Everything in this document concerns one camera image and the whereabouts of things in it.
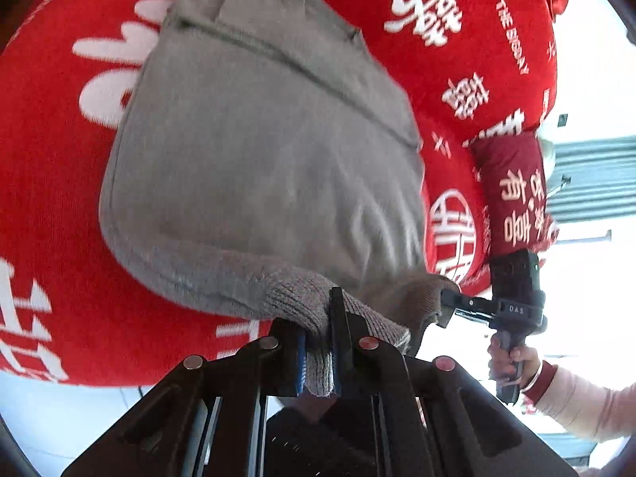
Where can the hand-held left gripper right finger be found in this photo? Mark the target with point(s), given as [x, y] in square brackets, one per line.
[343, 338]

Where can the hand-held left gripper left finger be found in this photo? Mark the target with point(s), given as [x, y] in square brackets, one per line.
[299, 367]

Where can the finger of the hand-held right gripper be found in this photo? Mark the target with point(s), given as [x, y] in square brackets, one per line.
[472, 302]
[474, 314]

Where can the grey knit sweater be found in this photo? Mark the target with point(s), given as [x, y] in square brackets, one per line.
[258, 159]

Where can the person's right forearm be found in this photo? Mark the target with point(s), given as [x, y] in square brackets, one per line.
[581, 402]

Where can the person's right hand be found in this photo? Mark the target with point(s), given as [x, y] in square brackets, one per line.
[526, 360]

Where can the red printed pillow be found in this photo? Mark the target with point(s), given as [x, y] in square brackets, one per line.
[512, 194]

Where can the grey corrugated shutter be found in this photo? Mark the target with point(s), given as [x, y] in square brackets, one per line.
[596, 179]

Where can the red printed blanket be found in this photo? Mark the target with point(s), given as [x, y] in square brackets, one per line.
[49, 184]

